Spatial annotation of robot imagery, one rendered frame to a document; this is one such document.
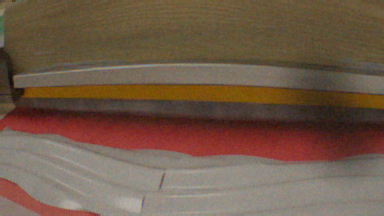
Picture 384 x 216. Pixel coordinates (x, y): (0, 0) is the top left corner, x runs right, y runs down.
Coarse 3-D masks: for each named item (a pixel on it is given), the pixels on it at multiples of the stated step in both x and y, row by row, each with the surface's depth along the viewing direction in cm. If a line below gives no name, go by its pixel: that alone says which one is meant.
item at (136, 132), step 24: (0, 120) 33; (24, 120) 32; (48, 120) 31; (72, 120) 30; (96, 120) 30; (120, 120) 29; (144, 120) 29; (168, 120) 28; (192, 120) 28; (216, 120) 28; (96, 144) 27; (120, 144) 26; (144, 144) 26; (168, 144) 26; (192, 144) 25; (0, 192) 21; (24, 192) 21
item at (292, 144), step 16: (224, 128) 26; (240, 128) 26; (256, 128) 26; (272, 128) 25; (288, 128) 25; (304, 128) 25; (320, 128) 24; (336, 128) 24; (352, 128) 23; (368, 128) 23; (208, 144) 25; (224, 144) 25; (240, 144) 25; (256, 144) 24; (272, 144) 24; (288, 144) 23; (304, 144) 23; (320, 144) 23; (336, 144) 22; (352, 144) 22; (368, 144) 21; (288, 160) 22; (304, 160) 22; (320, 160) 21
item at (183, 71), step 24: (24, 72) 29; (48, 72) 27; (72, 72) 26; (96, 72) 25; (120, 72) 24; (144, 72) 24; (168, 72) 23; (192, 72) 23; (216, 72) 22; (240, 72) 22; (264, 72) 21; (288, 72) 21; (312, 72) 20; (336, 72) 19; (360, 72) 19
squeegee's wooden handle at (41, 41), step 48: (48, 0) 27; (96, 0) 25; (144, 0) 24; (192, 0) 23; (240, 0) 22; (288, 0) 21; (336, 0) 19; (48, 48) 28; (96, 48) 26; (144, 48) 25; (192, 48) 24; (240, 48) 23; (288, 48) 22; (336, 48) 20
